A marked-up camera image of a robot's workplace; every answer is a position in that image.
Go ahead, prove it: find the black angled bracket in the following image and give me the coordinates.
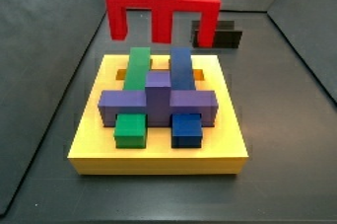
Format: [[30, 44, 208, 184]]
[[191, 21, 243, 48]]

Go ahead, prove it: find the purple E-shaped block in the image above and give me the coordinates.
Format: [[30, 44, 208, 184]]
[[98, 71, 219, 127]]

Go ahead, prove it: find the yellow base board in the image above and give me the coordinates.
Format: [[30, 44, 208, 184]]
[[69, 54, 250, 175]]

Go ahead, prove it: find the red E-shaped block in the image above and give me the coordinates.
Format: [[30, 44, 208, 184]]
[[106, 0, 222, 47]]

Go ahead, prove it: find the green rectangular block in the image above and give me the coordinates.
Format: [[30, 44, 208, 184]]
[[114, 47, 151, 149]]

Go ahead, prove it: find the blue rectangular block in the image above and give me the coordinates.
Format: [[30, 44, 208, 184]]
[[170, 47, 203, 148]]

